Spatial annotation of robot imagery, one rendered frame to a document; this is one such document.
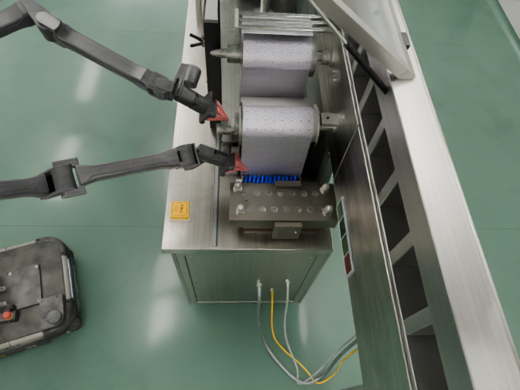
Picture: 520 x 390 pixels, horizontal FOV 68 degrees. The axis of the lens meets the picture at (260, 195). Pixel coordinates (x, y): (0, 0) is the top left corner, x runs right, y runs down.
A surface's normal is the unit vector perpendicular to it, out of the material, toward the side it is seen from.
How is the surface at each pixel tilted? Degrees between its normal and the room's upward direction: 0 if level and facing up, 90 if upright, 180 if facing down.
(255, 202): 0
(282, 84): 92
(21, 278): 0
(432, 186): 0
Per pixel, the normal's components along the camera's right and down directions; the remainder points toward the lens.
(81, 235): 0.07, -0.50
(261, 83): 0.03, 0.88
